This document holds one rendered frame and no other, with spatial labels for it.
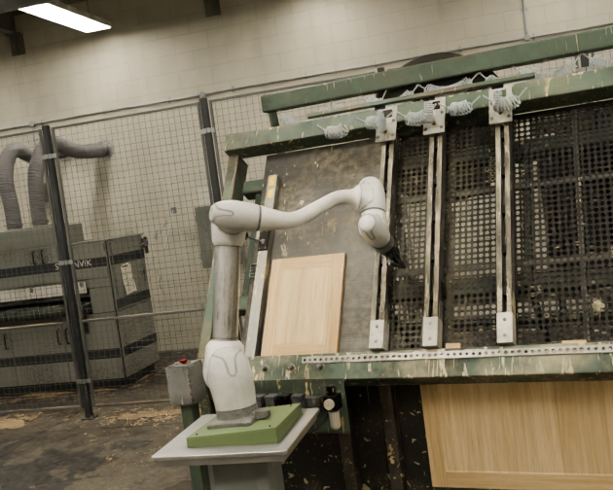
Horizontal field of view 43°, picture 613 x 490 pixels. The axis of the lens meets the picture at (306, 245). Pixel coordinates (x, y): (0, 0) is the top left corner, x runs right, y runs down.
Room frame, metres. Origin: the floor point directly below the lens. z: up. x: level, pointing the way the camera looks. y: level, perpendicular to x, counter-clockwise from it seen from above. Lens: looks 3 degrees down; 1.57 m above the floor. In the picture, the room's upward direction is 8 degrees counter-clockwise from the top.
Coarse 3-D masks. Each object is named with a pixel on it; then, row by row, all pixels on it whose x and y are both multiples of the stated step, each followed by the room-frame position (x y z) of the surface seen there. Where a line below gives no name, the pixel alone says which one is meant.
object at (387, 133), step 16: (384, 128) 3.60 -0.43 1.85; (384, 144) 3.67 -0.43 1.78; (384, 160) 3.63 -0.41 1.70; (384, 176) 3.60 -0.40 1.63; (384, 256) 3.40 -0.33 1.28; (384, 272) 3.36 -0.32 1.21; (384, 288) 3.32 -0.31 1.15; (384, 304) 3.29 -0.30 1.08; (384, 320) 3.26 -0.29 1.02; (384, 336) 3.23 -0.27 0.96
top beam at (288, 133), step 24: (600, 72) 3.33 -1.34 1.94; (456, 96) 3.59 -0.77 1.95; (504, 96) 3.48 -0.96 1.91; (528, 96) 3.43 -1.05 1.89; (552, 96) 3.39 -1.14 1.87; (576, 96) 3.37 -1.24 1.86; (600, 96) 3.36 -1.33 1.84; (336, 120) 3.84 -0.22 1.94; (456, 120) 3.61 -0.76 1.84; (480, 120) 3.60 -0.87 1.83; (240, 144) 4.04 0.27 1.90; (264, 144) 3.97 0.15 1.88; (288, 144) 3.94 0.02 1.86; (312, 144) 3.92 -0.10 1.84
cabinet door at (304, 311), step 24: (288, 264) 3.66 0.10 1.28; (312, 264) 3.60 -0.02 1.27; (336, 264) 3.54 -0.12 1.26; (288, 288) 3.60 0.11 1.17; (312, 288) 3.54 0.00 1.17; (336, 288) 3.49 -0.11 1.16; (288, 312) 3.54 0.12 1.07; (312, 312) 3.48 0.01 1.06; (336, 312) 3.43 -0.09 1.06; (264, 336) 3.53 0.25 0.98; (288, 336) 3.48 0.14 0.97; (312, 336) 3.42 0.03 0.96; (336, 336) 3.37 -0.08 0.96
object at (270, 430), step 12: (264, 408) 2.99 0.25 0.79; (276, 408) 2.95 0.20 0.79; (288, 408) 2.91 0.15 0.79; (300, 408) 2.96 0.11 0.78; (264, 420) 2.79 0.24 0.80; (276, 420) 2.75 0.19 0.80; (288, 420) 2.80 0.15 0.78; (204, 432) 2.77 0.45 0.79; (216, 432) 2.74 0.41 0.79; (228, 432) 2.71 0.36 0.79; (240, 432) 2.68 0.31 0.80; (252, 432) 2.67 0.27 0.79; (264, 432) 2.66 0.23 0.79; (276, 432) 2.65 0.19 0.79; (192, 444) 2.73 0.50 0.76; (204, 444) 2.72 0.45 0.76; (216, 444) 2.71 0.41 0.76; (228, 444) 2.70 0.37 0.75; (240, 444) 2.68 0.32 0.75
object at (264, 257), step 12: (276, 180) 3.91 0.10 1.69; (276, 192) 3.89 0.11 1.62; (276, 204) 3.87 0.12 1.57; (264, 252) 3.73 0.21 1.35; (264, 264) 3.69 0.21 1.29; (264, 276) 3.66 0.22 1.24; (264, 288) 3.64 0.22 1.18; (252, 300) 3.62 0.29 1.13; (264, 300) 3.63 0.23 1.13; (252, 312) 3.59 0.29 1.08; (252, 324) 3.56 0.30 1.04; (252, 336) 3.53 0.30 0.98; (252, 348) 3.50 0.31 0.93
